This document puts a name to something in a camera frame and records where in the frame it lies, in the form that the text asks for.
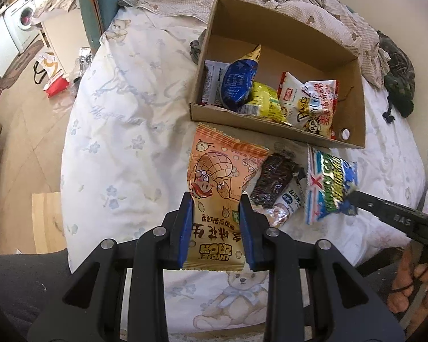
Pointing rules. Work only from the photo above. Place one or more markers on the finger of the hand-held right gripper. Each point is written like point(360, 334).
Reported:
point(385, 208)

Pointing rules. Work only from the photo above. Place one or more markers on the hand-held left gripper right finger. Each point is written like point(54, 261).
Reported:
point(246, 238)

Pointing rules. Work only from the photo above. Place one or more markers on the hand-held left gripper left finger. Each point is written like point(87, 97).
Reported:
point(186, 235)

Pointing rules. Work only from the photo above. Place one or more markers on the blue white green snack packet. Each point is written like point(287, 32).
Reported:
point(328, 185)

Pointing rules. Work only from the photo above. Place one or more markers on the orange peanut snack packet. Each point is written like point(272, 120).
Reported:
point(214, 171)

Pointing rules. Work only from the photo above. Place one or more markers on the white snack packet red print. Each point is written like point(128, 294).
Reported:
point(315, 114)

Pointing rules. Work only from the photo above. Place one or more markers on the brown white snack bar packet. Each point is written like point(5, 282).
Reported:
point(212, 82)

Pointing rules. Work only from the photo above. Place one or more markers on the blue snack packet yellow edge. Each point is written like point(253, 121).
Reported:
point(237, 82)

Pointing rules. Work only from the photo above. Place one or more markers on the cardboard box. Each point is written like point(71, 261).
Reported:
point(299, 53)

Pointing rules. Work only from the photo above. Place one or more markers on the person's right hand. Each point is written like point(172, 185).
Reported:
point(405, 288)

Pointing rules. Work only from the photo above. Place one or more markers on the white blue stick snack packet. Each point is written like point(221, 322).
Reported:
point(289, 199)

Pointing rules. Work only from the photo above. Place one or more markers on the dark brown snack packet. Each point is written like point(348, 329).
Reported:
point(274, 178)

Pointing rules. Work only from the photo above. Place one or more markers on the white bear print bed sheet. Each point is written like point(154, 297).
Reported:
point(128, 131)

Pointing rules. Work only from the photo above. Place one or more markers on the light wooden board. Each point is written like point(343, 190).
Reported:
point(48, 221)

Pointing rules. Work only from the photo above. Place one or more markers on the person's left leg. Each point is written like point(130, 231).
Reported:
point(14, 285)

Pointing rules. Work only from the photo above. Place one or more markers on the dark green cloth piece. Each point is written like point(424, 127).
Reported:
point(196, 48)

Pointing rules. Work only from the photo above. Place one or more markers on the silver foil bag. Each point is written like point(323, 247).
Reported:
point(85, 58)

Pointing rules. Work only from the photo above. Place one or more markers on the red white shopping bag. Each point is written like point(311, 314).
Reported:
point(53, 78)

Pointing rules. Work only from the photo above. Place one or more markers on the brown patterned rug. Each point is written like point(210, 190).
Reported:
point(21, 62)

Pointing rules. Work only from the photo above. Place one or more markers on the white side table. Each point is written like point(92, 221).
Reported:
point(64, 28)

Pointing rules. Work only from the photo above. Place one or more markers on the teal chair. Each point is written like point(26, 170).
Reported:
point(96, 10)

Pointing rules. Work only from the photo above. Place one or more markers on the white floor cabinet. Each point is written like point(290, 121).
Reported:
point(0, 50)

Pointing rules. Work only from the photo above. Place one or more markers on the patterned cloth pile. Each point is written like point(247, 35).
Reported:
point(59, 0)

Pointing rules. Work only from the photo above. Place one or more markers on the white washing machine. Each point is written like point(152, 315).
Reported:
point(21, 21)

